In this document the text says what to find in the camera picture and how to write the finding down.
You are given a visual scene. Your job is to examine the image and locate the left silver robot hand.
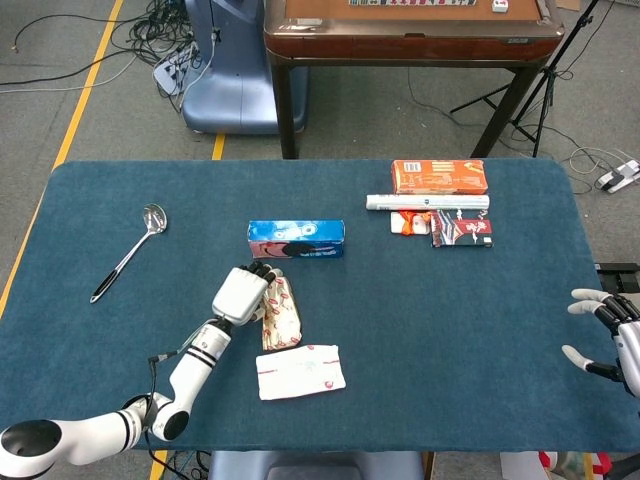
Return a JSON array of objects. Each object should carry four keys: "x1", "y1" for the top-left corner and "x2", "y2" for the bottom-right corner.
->
[{"x1": 211, "y1": 260, "x2": 284, "y2": 327}]

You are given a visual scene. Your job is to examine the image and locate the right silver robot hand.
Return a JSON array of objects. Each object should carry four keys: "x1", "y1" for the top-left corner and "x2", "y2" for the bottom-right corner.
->
[{"x1": 560, "y1": 287, "x2": 640, "y2": 399}]

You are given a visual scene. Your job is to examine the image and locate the shiny foil snack packet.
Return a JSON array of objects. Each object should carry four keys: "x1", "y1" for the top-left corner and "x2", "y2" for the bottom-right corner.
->
[{"x1": 260, "y1": 269, "x2": 304, "y2": 352}]

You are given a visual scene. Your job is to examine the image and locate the black equipment block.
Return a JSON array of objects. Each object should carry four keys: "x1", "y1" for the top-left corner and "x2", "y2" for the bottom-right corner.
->
[{"x1": 597, "y1": 262, "x2": 640, "y2": 304}]

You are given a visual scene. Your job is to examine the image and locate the blue Oreo cookie box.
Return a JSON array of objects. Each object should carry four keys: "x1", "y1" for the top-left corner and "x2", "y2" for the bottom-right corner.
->
[{"x1": 247, "y1": 219, "x2": 346, "y2": 260}]

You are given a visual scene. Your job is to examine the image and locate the white power strip black plug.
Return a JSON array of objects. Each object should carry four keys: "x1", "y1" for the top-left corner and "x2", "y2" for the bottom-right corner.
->
[{"x1": 594, "y1": 159, "x2": 640, "y2": 194}]

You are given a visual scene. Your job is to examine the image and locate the white box orange ribbon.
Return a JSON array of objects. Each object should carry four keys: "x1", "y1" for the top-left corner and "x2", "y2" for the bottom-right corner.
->
[{"x1": 389, "y1": 210, "x2": 434, "y2": 236}]

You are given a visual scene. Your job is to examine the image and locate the grey-blue robot torso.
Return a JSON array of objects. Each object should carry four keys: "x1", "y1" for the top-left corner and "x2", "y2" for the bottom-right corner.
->
[{"x1": 207, "y1": 449, "x2": 426, "y2": 480}]

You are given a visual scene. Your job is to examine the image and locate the dark patterned card box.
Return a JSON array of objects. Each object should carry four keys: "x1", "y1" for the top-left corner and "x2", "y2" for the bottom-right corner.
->
[{"x1": 430, "y1": 209, "x2": 495, "y2": 249}]

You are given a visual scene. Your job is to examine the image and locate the cling film roll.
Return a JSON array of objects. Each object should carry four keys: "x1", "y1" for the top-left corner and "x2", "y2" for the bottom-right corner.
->
[{"x1": 365, "y1": 194, "x2": 491, "y2": 213}]

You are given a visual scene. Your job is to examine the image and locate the orange cardboard box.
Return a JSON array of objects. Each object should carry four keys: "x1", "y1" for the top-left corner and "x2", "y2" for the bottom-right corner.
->
[{"x1": 390, "y1": 159, "x2": 489, "y2": 196}]

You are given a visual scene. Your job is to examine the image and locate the black tripod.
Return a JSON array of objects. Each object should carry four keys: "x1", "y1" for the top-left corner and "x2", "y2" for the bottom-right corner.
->
[{"x1": 449, "y1": 0, "x2": 601, "y2": 159}]

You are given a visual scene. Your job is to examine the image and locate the brown mahjong table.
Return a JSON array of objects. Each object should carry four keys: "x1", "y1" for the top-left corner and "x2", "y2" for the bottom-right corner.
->
[{"x1": 263, "y1": 0, "x2": 566, "y2": 160}]

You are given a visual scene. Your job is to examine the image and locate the steel ladle black handle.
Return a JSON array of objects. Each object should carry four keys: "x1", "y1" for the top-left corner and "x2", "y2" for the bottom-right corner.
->
[{"x1": 89, "y1": 203, "x2": 169, "y2": 305}]

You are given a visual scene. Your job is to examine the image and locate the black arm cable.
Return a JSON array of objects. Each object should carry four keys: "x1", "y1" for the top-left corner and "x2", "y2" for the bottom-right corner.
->
[{"x1": 144, "y1": 351, "x2": 181, "y2": 466}]

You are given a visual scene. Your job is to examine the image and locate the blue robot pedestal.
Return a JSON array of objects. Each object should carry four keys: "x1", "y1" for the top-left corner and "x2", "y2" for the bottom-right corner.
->
[{"x1": 180, "y1": 0, "x2": 309, "y2": 136}]

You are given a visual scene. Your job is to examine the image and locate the hanging black cable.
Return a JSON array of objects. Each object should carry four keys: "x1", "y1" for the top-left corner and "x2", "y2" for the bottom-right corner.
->
[{"x1": 208, "y1": 0, "x2": 222, "y2": 49}]

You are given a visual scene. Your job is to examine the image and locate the tangled floor cables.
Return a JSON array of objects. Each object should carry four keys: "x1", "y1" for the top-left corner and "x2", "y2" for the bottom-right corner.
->
[{"x1": 0, "y1": 0, "x2": 201, "y2": 111}]

